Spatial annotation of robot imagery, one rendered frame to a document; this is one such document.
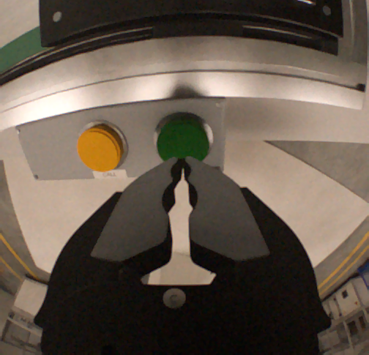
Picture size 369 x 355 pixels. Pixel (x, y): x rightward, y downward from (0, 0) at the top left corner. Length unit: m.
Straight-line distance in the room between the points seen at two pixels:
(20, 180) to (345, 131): 0.63
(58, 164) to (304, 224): 0.46
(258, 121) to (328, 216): 0.31
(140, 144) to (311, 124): 0.25
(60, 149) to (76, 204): 0.21
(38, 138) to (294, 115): 0.32
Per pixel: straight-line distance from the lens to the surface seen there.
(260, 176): 0.32
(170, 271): 0.41
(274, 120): 0.28
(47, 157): 0.21
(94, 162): 0.17
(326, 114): 0.33
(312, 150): 1.53
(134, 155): 0.17
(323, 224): 0.51
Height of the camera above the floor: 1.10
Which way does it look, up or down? 58 degrees down
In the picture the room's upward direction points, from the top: 178 degrees counter-clockwise
